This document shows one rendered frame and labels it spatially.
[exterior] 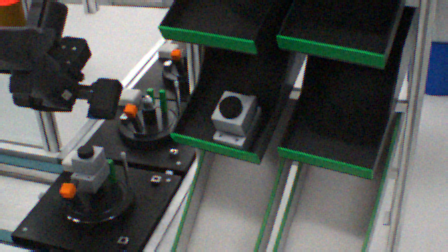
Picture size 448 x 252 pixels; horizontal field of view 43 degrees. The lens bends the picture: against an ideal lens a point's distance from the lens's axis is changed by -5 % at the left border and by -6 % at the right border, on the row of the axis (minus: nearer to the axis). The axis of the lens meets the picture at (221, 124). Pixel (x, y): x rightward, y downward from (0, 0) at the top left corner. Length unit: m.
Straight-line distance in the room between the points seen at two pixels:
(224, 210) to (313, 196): 0.14
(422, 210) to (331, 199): 0.38
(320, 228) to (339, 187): 0.07
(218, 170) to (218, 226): 0.09
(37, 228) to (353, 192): 0.55
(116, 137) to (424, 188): 0.66
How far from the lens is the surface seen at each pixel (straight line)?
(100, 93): 0.90
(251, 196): 0.92
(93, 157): 1.02
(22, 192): 1.27
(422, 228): 1.21
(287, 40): 0.70
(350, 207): 0.90
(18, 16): 1.11
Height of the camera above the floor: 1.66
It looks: 33 degrees down
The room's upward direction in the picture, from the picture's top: 4 degrees counter-clockwise
